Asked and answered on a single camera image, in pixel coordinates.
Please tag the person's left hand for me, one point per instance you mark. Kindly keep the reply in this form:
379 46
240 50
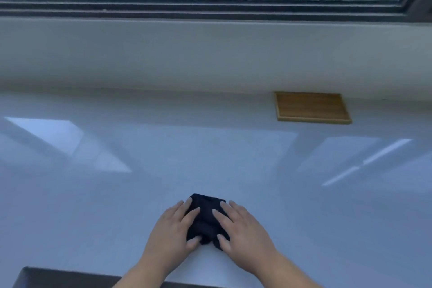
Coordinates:
168 233

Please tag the person's right hand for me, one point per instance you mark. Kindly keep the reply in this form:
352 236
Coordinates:
248 237

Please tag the person's right thumb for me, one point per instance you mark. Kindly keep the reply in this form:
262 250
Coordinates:
223 243

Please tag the person's right middle finger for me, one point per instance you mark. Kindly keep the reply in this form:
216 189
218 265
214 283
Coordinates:
230 212

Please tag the person's left middle finger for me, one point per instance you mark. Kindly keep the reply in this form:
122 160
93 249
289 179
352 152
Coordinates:
185 206

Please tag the person's left thumb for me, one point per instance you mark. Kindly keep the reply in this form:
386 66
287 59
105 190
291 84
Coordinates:
193 242

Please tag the dark navy cloth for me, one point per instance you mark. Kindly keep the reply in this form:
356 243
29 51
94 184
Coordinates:
206 220

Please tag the person's left forearm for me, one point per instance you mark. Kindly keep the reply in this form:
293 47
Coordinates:
145 272

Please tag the person's right forearm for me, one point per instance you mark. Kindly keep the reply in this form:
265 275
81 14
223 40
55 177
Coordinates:
287 272

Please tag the wooden rectangular tray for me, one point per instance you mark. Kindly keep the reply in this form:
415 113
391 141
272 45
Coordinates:
312 108

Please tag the white window sill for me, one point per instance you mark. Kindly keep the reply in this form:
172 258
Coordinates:
202 51

